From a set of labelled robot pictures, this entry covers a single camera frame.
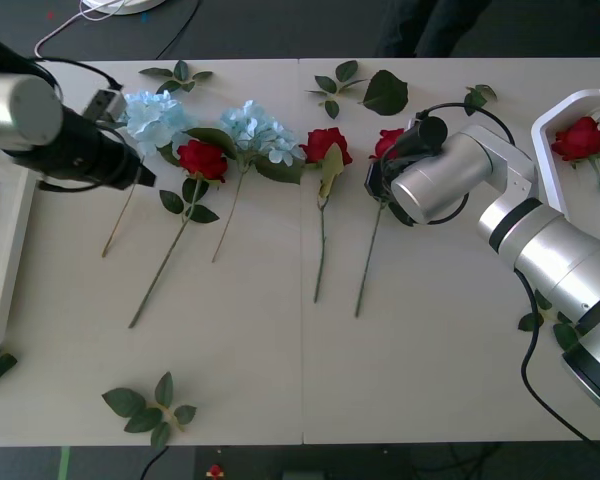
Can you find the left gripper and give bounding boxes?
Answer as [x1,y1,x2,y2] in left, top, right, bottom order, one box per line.
[97,128,158,193]

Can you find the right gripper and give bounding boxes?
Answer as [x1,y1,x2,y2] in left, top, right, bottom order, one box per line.
[363,144,409,199]

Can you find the pale blue flower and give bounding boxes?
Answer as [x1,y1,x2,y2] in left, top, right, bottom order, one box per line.
[183,99,307,264]
[101,89,200,259]

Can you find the red rose with green stem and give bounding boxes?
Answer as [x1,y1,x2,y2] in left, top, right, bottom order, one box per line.
[354,128,417,319]
[550,115,600,206]

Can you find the red rose, longest stem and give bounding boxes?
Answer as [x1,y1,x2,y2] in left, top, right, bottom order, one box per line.
[127,139,230,330]

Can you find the red rose, yellowed leaf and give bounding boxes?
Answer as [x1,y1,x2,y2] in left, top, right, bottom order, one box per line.
[298,126,354,305]

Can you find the single large green leaf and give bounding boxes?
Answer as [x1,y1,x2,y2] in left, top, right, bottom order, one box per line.
[361,69,410,118]

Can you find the pale blue flower, broad leaves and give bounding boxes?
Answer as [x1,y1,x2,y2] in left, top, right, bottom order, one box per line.
[183,99,307,264]

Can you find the person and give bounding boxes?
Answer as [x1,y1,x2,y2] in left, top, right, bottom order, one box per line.
[376,0,492,59]

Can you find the shallow white box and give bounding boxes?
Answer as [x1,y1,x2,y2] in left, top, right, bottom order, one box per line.
[0,149,37,352]
[530,88,600,227]

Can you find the white round base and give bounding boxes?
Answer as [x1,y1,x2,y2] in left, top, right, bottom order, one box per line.
[82,0,167,17]

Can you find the black floor cable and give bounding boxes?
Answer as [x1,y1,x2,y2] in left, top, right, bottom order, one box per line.
[154,0,202,60]
[138,444,170,480]

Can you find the white cable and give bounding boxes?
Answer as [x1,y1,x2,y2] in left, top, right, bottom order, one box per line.
[33,0,127,59]

